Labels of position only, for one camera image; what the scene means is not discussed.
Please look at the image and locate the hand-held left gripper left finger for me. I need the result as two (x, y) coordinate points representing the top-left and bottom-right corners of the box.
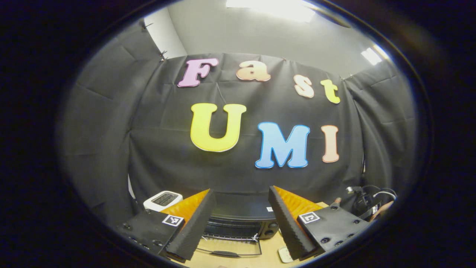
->
(117, 189), (217, 261)

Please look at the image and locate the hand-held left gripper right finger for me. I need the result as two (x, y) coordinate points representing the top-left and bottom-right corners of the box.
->
(268, 186), (372, 261)

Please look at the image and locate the black electric oven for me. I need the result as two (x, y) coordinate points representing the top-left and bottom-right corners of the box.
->
(195, 192), (281, 258)

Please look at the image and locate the white toaster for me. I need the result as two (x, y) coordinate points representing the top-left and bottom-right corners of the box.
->
(143, 191), (183, 213)

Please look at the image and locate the black backdrop cloth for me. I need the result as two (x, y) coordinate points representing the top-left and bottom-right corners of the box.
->
(56, 19), (419, 227)

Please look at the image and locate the small ceiling light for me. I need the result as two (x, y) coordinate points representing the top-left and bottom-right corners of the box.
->
(361, 47), (389, 66)

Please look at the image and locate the black cable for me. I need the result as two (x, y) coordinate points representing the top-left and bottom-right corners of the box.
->
(363, 184), (398, 201)

